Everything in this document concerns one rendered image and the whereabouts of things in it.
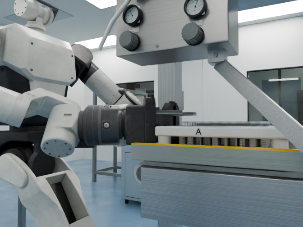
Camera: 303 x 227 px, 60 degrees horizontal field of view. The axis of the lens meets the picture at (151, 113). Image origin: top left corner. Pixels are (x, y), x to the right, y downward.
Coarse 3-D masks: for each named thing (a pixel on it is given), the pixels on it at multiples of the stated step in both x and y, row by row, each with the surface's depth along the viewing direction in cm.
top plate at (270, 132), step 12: (156, 132) 53; (168, 132) 52; (180, 132) 51; (192, 132) 50; (204, 132) 49; (216, 132) 48; (228, 132) 47; (240, 132) 46; (252, 132) 45; (264, 132) 44; (276, 132) 43
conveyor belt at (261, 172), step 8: (136, 168) 55; (192, 168) 49; (200, 168) 48; (208, 168) 48; (216, 168) 47; (224, 168) 47; (232, 168) 46; (240, 168) 45; (248, 168) 45; (136, 176) 55; (280, 176) 42; (288, 176) 42; (296, 176) 41
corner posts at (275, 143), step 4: (160, 136) 53; (164, 136) 53; (168, 136) 53; (160, 140) 53; (164, 140) 53; (168, 140) 53; (272, 140) 44; (276, 140) 44; (280, 140) 43; (284, 140) 43; (288, 140) 44; (272, 144) 44; (276, 144) 44; (280, 144) 43; (284, 144) 43; (288, 144) 44; (284, 148) 43; (288, 148) 44
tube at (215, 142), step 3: (213, 123) 52; (216, 123) 52; (213, 126) 52; (216, 126) 52; (213, 138) 52; (216, 138) 52; (213, 141) 52; (216, 141) 52; (213, 144) 52; (216, 144) 52
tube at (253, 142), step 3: (249, 123) 49; (252, 123) 49; (255, 123) 49; (249, 126) 49; (252, 126) 49; (255, 126) 49; (249, 141) 49; (252, 141) 48; (255, 141) 48; (249, 144) 49; (252, 144) 48; (255, 144) 48
